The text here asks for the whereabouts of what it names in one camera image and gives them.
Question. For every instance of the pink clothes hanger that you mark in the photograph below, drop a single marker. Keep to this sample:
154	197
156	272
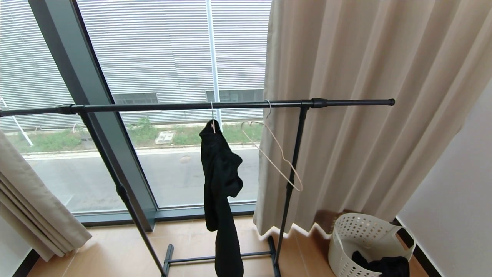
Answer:
212	115
282	154

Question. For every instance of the black shorts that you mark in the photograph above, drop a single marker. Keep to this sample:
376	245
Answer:
219	173

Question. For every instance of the black clothes rack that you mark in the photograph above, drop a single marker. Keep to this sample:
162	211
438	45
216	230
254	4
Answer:
153	106

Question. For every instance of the white laundry basket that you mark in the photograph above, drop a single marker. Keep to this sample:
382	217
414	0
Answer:
365	231

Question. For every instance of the heap of clothes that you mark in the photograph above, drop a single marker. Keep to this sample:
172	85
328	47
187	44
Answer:
384	267

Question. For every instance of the beige curtain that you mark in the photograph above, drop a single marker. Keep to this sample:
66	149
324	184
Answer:
365	96
30	207

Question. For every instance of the window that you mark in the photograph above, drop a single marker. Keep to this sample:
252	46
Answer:
69	65

